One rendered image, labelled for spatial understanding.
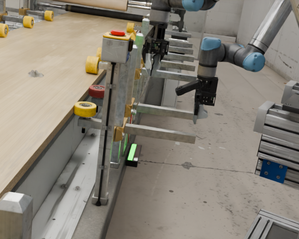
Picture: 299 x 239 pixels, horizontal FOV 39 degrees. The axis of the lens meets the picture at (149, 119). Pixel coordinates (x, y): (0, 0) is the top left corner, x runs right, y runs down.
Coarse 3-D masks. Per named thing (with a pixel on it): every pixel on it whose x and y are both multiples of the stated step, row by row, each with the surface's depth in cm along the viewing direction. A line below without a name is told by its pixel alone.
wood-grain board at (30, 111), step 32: (32, 32) 284; (64, 32) 301; (96, 32) 321; (128, 32) 343; (0, 64) 194; (32, 64) 202; (64, 64) 210; (0, 96) 152; (32, 96) 157; (64, 96) 162; (0, 128) 125; (32, 128) 129; (0, 160) 106; (32, 160) 112; (0, 192) 92
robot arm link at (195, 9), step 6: (168, 0) 152; (174, 0) 150; (180, 0) 149; (186, 0) 148; (192, 0) 146; (198, 0) 148; (204, 0) 155; (174, 6) 152; (180, 6) 150; (186, 6) 149; (192, 6) 147; (198, 6) 149
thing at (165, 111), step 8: (96, 104) 179; (136, 104) 178; (144, 104) 180; (144, 112) 178; (152, 112) 178; (160, 112) 178; (168, 112) 178; (176, 112) 177; (184, 112) 177; (192, 112) 178
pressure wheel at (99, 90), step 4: (92, 88) 175; (96, 88) 177; (100, 88) 177; (104, 88) 178; (92, 92) 175; (96, 92) 175; (100, 92) 175; (92, 96) 176; (96, 96) 175; (100, 96) 175; (96, 108) 180
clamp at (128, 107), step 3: (132, 99) 181; (132, 102) 176; (126, 105) 172; (129, 105) 173; (132, 105) 176; (126, 108) 171; (129, 108) 171; (132, 108) 178; (126, 111) 171; (129, 111) 171; (126, 114) 172; (129, 114) 172; (126, 117) 172
